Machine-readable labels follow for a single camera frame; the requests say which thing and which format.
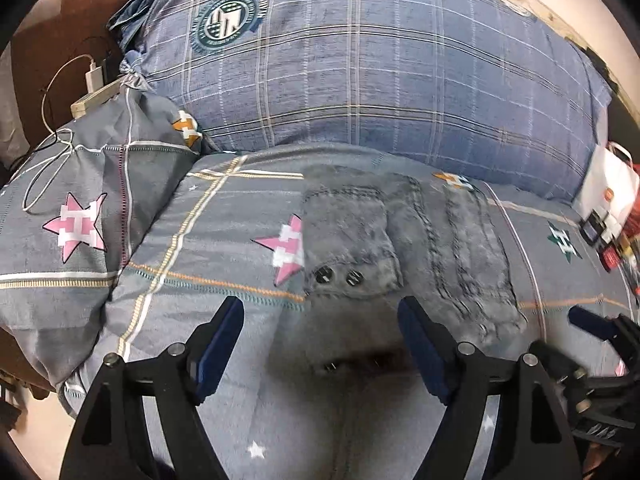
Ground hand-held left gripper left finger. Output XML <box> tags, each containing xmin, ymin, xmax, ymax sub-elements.
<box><xmin>59</xmin><ymin>296</ymin><xmax>246</xmax><ymax>480</ymax></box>

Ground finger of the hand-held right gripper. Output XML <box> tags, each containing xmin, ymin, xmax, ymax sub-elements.
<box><xmin>569</xmin><ymin>305</ymin><xmax>640</xmax><ymax>376</ymax></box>
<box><xmin>542</xmin><ymin>342</ymin><xmax>640</xmax><ymax>413</ymax></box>

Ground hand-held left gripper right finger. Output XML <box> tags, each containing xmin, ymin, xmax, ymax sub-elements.
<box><xmin>396</xmin><ymin>296</ymin><xmax>583</xmax><ymax>480</ymax></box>

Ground grey denim pants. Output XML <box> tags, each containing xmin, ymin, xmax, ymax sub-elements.
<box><xmin>265</xmin><ymin>165</ymin><xmax>531</xmax><ymax>480</ymax></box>

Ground small red box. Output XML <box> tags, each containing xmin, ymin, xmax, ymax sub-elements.
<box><xmin>600</xmin><ymin>245</ymin><xmax>623</xmax><ymax>273</ymax></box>

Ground small black device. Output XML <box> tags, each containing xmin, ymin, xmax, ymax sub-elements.
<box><xmin>579</xmin><ymin>215</ymin><xmax>603</xmax><ymax>246</ymax></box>

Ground grey star print bed sheet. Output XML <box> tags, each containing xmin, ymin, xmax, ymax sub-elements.
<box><xmin>57</xmin><ymin>142</ymin><xmax>640</xmax><ymax>480</ymax></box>

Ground white shopping bag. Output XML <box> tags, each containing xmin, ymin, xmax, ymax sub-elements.
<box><xmin>572</xmin><ymin>142</ymin><xmax>640</xmax><ymax>236</ymax></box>

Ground grey star print pillow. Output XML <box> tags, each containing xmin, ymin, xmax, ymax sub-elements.
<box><xmin>0</xmin><ymin>87</ymin><xmax>206</xmax><ymax>391</ymax></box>

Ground beige power strip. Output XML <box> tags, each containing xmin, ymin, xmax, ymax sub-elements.
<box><xmin>70</xmin><ymin>77</ymin><xmax>126</xmax><ymax>118</ymax></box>

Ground blue plaid pillow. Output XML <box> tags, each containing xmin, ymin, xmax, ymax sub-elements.
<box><xmin>120</xmin><ymin>0</ymin><xmax>613</xmax><ymax>203</ymax></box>

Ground white charger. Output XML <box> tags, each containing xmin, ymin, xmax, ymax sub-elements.
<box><xmin>85</xmin><ymin>62</ymin><xmax>106</xmax><ymax>92</ymax></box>

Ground dark blue cloth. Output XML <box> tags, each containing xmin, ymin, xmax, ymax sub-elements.
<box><xmin>107</xmin><ymin>0</ymin><xmax>173</xmax><ymax>43</ymax></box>

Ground brown bedside cabinet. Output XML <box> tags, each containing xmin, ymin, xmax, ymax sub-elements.
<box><xmin>0</xmin><ymin>0</ymin><xmax>151</xmax><ymax>171</ymax></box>

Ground white cable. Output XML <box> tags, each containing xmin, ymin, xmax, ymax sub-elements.
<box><xmin>20</xmin><ymin>55</ymin><xmax>96</xmax><ymax>213</ymax></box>

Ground black cable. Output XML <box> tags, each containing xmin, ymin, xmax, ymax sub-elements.
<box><xmin>7</xmin><ymin>35</ymin><xmax>108</xmax><ymax>173</ymax></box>

